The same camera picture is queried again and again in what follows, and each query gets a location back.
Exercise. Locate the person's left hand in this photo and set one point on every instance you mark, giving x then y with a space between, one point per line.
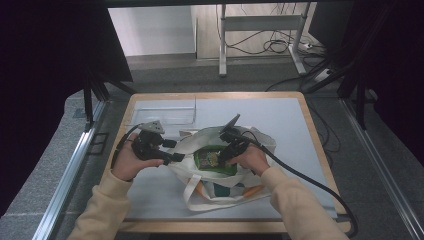
128 165

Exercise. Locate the white canvas tote bag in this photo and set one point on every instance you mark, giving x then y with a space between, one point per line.
200 186

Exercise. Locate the clear plastic box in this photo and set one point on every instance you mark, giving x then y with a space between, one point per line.
166 113

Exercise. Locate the aluminium rail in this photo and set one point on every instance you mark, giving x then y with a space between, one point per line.
66 180
383 173

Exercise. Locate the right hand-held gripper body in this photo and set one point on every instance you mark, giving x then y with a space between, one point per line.
238 141

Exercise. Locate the white power strip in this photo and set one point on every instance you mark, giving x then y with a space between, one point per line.
322 75

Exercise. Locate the green snack packet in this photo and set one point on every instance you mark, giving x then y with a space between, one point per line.
208 161

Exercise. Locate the white metal desk frame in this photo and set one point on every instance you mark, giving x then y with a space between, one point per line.
260 23

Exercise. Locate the black curtain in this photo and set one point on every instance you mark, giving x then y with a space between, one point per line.
50 66
393 66

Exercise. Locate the black metal stand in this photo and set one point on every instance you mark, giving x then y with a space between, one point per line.
360 100
88 103

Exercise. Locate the white wall panel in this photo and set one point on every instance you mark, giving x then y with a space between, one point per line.
150 30

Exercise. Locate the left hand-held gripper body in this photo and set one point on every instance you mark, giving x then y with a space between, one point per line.
146 148

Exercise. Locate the person's right hand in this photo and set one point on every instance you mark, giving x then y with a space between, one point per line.
255 160

